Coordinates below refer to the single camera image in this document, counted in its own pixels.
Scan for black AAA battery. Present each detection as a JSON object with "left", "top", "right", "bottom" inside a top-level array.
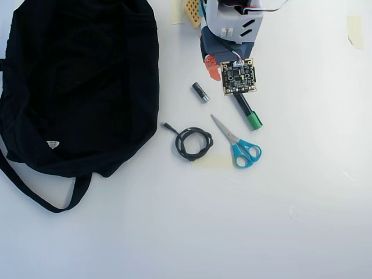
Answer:
[{"left": 191, "top": 81, "right": 210, "bottom": 104}]

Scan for red white arm cable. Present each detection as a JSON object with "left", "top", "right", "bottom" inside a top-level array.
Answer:
[{"left": 242, "top": 0, "right": 289, "bottom": 15}]

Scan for blue handled scissors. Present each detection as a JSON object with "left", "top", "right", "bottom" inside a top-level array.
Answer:
[{"left": 210, "top": 113, "right": 263, "bottom": 170}]

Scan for coiled black usb cable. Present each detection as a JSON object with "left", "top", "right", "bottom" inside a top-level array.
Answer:
[{"left": 160, "top": 121, "right": 215, "bottom": 163}]

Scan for black camera cable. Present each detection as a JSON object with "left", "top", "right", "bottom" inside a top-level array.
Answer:
[{"left": 217, "top": 37, "right": 244, "bottom": 65}]

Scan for yellow perforated block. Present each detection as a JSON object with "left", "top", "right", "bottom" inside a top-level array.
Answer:
[{"left": 184, "top": 0, "right": 203, "bottom": 29}]

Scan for black camera circuit board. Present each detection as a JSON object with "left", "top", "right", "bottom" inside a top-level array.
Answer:
[{"left": 220, "top": 58, "right": 257, "bottom": 96}]

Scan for black fabric bag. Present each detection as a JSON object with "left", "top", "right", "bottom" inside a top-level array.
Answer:
[{"left": 0, "top": 0, "right": 161, "bottom": 214}]

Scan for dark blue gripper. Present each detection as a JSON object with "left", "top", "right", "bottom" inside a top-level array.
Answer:
[{"left": 199, "top": 26, "right": 255, "bottom": 82}]

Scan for beige masking tape strip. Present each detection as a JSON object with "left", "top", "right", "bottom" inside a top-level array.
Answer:
[
  {"left": 190, "top": 154, "right": 234, "bottom": 169},
  {"left": 346, "top": 15, "right": 364, "bottom": 51},
  {"left": 171, "top": 0, "right": 187, "bottom": 25}
]

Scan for black marker with green cap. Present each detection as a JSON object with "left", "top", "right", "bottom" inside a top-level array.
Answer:
[{"left": 234, "top": 92, "right": 264, "bottom": 132}]

